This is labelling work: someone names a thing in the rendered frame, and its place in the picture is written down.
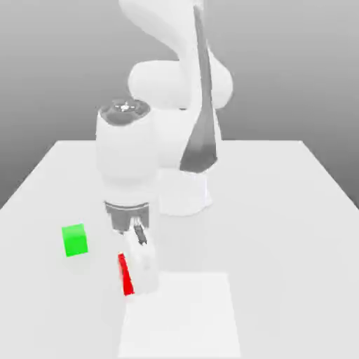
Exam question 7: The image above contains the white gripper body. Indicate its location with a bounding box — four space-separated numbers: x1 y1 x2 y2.
122 229 160 295

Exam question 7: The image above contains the small red cube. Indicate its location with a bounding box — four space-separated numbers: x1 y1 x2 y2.
117 252 135 297

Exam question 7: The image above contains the small green cube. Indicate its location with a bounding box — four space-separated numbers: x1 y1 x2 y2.
61 223 89 258

